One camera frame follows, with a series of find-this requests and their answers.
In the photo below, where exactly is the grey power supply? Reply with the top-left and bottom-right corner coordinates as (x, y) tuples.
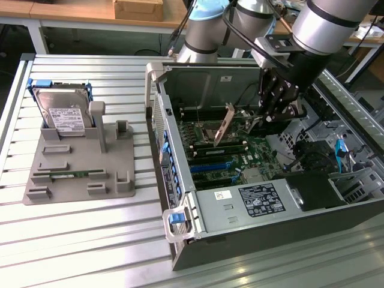
(194, 179), (301, 235)

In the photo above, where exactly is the wooden desk with white frame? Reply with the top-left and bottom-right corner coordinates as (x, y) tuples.
(0, 0), (189, 55)

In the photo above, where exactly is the blue expansion slot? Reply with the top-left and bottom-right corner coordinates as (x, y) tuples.
(190, 161), (228, 174)

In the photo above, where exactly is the CPU socket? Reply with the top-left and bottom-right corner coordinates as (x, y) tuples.
(199, 121), (221, 143)

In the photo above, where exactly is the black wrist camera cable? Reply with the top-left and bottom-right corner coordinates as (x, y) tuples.
(222, 0), (296, 70)

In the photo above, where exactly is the black wire bundle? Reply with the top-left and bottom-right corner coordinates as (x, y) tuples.
(292, 140), (331, 174)

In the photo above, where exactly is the blue wire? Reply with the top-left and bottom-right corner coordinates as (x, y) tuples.
(335, 138), (349, 175)

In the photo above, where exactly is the black hanging cable pair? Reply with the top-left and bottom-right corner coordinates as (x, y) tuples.
(169, 0), (199, 58)

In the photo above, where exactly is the green motherboard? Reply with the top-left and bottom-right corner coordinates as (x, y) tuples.
(176, 109), (284, 193)

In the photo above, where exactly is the blue card retention latch row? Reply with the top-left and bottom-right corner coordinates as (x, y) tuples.
(161, 129), (183, 200)

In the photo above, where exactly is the black RAM slot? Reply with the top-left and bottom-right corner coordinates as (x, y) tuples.
(181, 113), (229, 122)
(179, 105), (229, 115)

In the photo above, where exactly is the flat white box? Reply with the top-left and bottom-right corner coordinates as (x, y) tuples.
(358, 25), (383, 40)

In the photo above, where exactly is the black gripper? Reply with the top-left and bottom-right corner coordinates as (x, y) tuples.
(257, 50), (332, 127)

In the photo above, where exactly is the graphics card with metal bracket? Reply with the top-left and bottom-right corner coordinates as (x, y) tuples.
(213, 103), (284, 147)

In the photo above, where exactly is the green loose RAM stick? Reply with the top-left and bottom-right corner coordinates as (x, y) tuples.
(32, 169), (104, 178)

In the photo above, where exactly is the black plastic cover block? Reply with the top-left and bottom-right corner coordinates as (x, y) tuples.
(283, 172), (349, 212)

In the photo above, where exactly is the hard disk drive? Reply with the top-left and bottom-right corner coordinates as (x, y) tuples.
(26, 77), (94, 127)

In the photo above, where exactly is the blue case latch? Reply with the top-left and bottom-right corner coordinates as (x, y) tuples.
(168, 211), (185, 225)

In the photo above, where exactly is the silver hard disk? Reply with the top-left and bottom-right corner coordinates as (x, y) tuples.
(35, 86), (92, 137)

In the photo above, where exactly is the grey metal disk bay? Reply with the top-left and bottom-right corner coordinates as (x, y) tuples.
(266, 89), (331, 157)
(328, 166), (384, 205)

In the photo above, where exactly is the black expansion slot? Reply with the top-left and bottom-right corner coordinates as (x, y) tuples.
(188, 155), (226, 165)

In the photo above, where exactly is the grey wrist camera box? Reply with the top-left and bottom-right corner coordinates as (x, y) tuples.
(251, 34), (296, 70)

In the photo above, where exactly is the open grey PC case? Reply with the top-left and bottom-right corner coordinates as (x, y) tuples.
(145, 61), (384, 272)

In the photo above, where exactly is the grey plastic parts rack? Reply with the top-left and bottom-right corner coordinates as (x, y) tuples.
(22, 100), (136, 206)

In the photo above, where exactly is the brown cardboard box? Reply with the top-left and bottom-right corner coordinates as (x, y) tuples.
(113, 0), (164, 22)

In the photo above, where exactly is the installed black RAM stick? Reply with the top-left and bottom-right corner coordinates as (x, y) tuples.
(193, 148), (248, 157)
(191, 140), (248, 151)

